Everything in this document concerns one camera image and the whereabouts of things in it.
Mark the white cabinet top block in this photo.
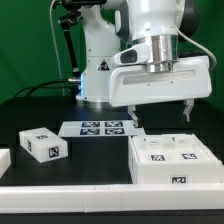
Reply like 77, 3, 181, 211
19, 128, 68, 163

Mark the white flat marker base plate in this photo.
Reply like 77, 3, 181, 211
58, 120, 145, 137

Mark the black cable bundle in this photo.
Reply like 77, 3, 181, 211
13, 77, 82, 98

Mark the white left fence piece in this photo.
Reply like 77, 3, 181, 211
0, 149, 11, 178

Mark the white thin cable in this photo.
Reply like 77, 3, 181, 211
49, 0, 66, 97

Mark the white cabinet body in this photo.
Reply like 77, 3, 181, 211
128, 135, 224, 184

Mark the white front fence rail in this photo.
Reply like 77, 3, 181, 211
0, 183, 224, 213

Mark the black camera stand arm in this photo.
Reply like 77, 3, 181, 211
57, 0, 107, 78

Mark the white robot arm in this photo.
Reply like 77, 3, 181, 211
76, 0, 212, 114

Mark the white cabinet door panel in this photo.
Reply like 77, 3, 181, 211
133, 136, 174, 163
163, 134, 217, 163

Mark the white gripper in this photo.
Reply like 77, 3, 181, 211
109, 56, 212, 128

